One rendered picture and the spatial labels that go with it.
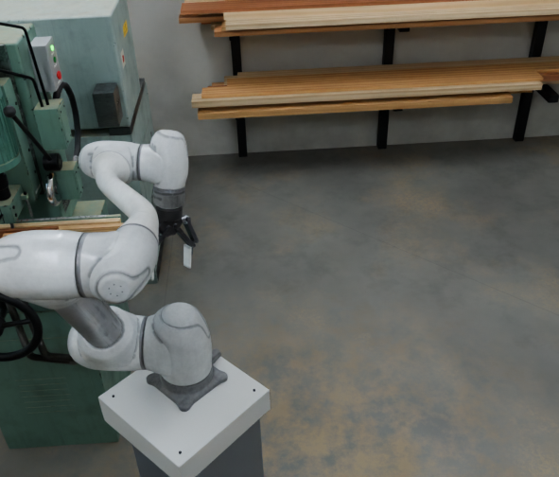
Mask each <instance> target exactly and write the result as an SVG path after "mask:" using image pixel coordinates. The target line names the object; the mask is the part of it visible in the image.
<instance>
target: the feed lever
mask: <svg viewBox="0 0 559 477"><path fill-rule="evenodd" d="M3 113H4V115H5V116H6V117H11V118H12V119H13V120H14V121H15V122H16V123H17V125H18V126H19V127H20V128H21V129H22V130H23V132H24V133H25V134H26V135H27V136H28V138H29V139H30V140H31V141H32V142H33V143H34V145H35V146H36V147H37V148H38V149H39V150H40V152H41V153H42V154H43V155H44V156H43V166H44V169H45V170H46V171H54V170H61V168H62V159H61V155H60V154H59V153H47V152H46V151H45V149H44V148H43V147H42V146H41V144H40V143H39V142H38V141H37V140H36V138H35V137H34V136H33V135H32V134H31V132H30V131H29V130H28V129H27V128H26V126H25V125H24V124H23V123H22V122H21V120H20V119H19V118H18V117H17V116H16V110H15V108H14V107H13V106H10V105H8V106H6V107H5V108H4V110H3Z"/></svg>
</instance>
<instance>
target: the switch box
mask: <svg viewBox="0 0 559 477"><path fill-rule="evenodd" d="M51 45H53V47H54V50H53V51H54V54H53V55H51V53H52V51H51V48H50V46H51ZM31 46H32V49H33V52H34V55H35V59H36V62H37V64H38V68H39V71H40V74H41V77H42V81H43V84H44V89H45V91H46V92H56V91H57V90H58V88H59V86H60V85H61V82H62V78H61V81H60V83H58V81H59V79H58V77H57V72H58V71H61V70H60V66H59V61H58V57H57V53H56V48H55V45H54V41H53V37H51V36H49V37H35V38H34V39H33V41H32V42H31ZM27 48H28V52H29V55H30V58H31V62H32V66H33V70H34V74H35V78H36V81H37V85H38V89H39V92H42V88H41V84H40V82H39V79H38V76H37V72H36V69H35V66H34V63H33V60H32V57H31V54H30V51H29V47H27ZM53 56H55V57H56V59H57V61H56V64H57V65H56V67H54V65H55V63H54V62H53Z"/></svg>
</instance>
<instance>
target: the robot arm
mask: <svg viewBox="0 0 559 477"><path fill-rule="evenodd" d="M79 167H80V168H81V170H82V172H83V173H85V174H86V175H88V176H89V177H91V178H94V179H96V184H97V186H98V188H99V189H100V191H101V192H102V193H103V194H104V195H105V196H106V197H107V198H108V199H109V200H110V201H111V202H113V203H114V204H115V205H116V206H117V207H118V208H119V209H120V210H121V211H122V212H123V213H124V214H125V215H126V216H127V217H128V218H129V219H128V220H127V221H126V222H125V223H123V224H122V225H121V226H120V227H119V228H117V230H116V231H111V232H94V233H85V232H76V231H70V230H29V231H22V232H17V233H14V234H10V235H7V236H5V237H2V238H0V293H2V294H4V295H5V296H8V297H11V298H19V299H20V300H22V301H26V302H28V303H31V304H35V305H38V306H40V307H43V308H46V309H54V310H55V311H56V312H57V313H58V314H59V315H60V316H61V317H62V318H63V319H64V320H65V321H66V322H67V323H68V324H69V325H70V326H71V327H72V328H71V330H70V332H69V335H68V341H67V346H68V351H69V354H70V356H71V357H72V359H73V360H74V361H75V362H77V363H78V364H80V365H82V366H84V367H86V368H89V369H94V370H104V371H135V370H148V371H151V372H154V373H151V374H149V375H148V376H147V384H149V385H152V386H154V387H156V388H157V389H158V390H159V391H160V392H162V393H163V394H164V395H165V396H167V397H168V398H169V399H170V400H172V401H173V402H174V403H175V404H176V405H177V406H178V407H179V409H180V411H182V412H187V411H189V410H190V408H191V407H192V406H193V404H195V403H196V402H197V401H198V400H200V399H201V398H203V397H204V396H205V395H206V394H208V393H209V392H210V391H212V390H213V389H214V388H215V387H217V386H218V385H220V384H222V383H223V382H225V381H227V379H228V375H227V373H225V372H223V371H221V370H218V369H217V368H216V367H215V366H214V365H213V364H214V363H215V362H216V361H217V360H218V358H219V357H220V356H221V353H220V352H219V350H218V349H217V348H215V349H213V350H212V343H211V336H210V331H209V328H208V325H207V324H206V321H205V319H204V318H203V316H202V314H201V313H200V311H199V310H198V309H197V308H196V307H194V306H192V305H190V304H187V303H171V304H168V305H166V306H164V307H162V308H161V309H159V310H158V311H157V312H156V313H155V314H153V315H150V316H141V315H134V314H132V313H129V312H127V311H124V310H122V309H120V308H118V307H114V306H109V305H108V304H114V305H117V304H122V303H125V302H127V301H129V300H131V299H132V298H133V297H134V296H136V295H137V294H138V293H139V292H140V291H141V290H143V289H144V287H145V286H146V285H147V283H148V281H149V280H151V281H153V280H154V268H155V265H156V262H157V257H158V249H159V245H160V243H161V242H162V240H164V239H165V238H166V237H169V236H171V235H172V236H174V235H176V233H177V234H178V235H179V237H180V238H181V239H182V240H183V241H184V242H185V243H186V244H187V245H186V244H184V245H183V265H184V266H185V267H187V268H189V269H190V268H191V256H193V248H194V247H196V244H195V243H198V242H199V240H198V237H197V235H196V233H195V231H194V229H193V227H192V224H191V219H190V217H188V216H186V215H183V205H184V204H185V182H186V179H187V176H188V151H187V145H186V141H185V138H184V136H183V135H182V134H181V133H180V132H177V131H172V130H159V131H157V132H156V133H155V134H154V135H153V137H152V138H151V141H150V144H135V143H132V142H125V141H96V142H93V143H90V144H88V145H86V146H85V147H84V148H83V149H82V150H81V151H80V154H79ZM131 181H144V182H148V183H152V184H153V202H154V204H155V205H156V210H155V209H154V207H153V206H152V204H151V203H150V202H149V201H148V200H147V199H145V198H144V197H143V196H142V195H140V194H139V193H138V192H136V191H135V190H133V189H132V188H131V187H129V186H128V185H126V184H128V183H130V182H131ZM182 223H183V225H184V227H185V230H186V232H187V234H188V236H189V237H188V236H187V235H186V234H185V233H184V232H183V230H182V229H181V225H182ZM160 233H161V234H162V235H161V236H160Z"/></svg>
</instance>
